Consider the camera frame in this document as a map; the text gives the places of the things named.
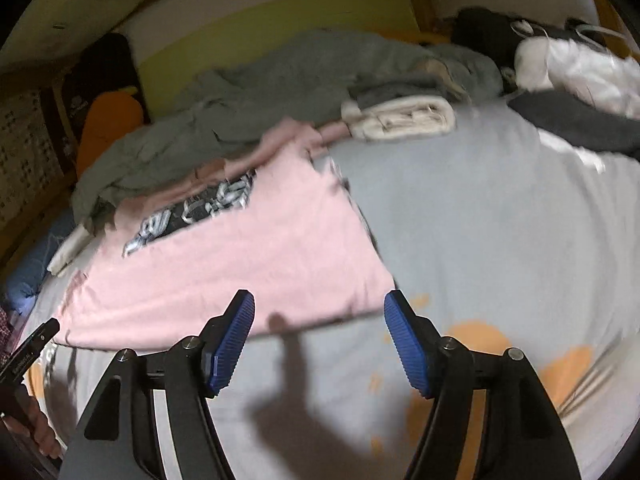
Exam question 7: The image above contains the cream cloth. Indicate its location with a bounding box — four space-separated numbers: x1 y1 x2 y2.
47 225 101 278

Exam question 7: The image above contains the white padded jacket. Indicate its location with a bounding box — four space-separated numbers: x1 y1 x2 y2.
514 35 640 116

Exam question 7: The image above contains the white charging cable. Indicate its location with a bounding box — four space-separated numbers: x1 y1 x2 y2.
510 17 631 53

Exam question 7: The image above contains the black bag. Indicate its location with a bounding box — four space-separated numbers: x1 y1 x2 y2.
60 32 151 161

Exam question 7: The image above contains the patterned curtain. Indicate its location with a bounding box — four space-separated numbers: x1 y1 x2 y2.
0 87 68 233

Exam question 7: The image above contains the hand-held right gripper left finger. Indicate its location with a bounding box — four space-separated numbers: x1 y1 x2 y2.
60 289 256 480

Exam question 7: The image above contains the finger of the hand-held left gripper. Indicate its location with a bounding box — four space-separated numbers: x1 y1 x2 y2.
20 317 61 357

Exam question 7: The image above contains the grey-green quilt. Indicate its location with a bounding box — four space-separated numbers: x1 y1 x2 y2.
70 27 503 233

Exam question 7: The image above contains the blue pillow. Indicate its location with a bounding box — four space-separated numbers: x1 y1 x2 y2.
2 210 76 311

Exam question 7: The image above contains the dark grey folded garment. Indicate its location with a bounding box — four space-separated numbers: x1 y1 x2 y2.
350 77 468 108

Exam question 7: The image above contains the orange carrot plush toy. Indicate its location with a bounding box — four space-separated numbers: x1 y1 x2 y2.
76 85 146 181

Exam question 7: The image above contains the pink sweatshirt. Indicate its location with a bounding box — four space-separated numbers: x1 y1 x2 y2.
55 117 396 351

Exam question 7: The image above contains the black jacket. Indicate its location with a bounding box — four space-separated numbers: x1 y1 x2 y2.
452 7 531 86

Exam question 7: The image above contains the dark grey cloth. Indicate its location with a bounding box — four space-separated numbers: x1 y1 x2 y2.
507 91 640 158

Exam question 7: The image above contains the person's left hand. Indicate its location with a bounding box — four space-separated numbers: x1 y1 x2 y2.
2 392 66 461

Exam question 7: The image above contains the cream folded garment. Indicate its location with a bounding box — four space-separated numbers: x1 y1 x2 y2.
341 95 457 142

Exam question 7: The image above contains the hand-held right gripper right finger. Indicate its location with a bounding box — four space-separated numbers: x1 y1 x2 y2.
383 290 583 480

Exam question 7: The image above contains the red striped cloth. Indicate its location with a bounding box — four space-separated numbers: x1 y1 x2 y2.
0 305 21 343

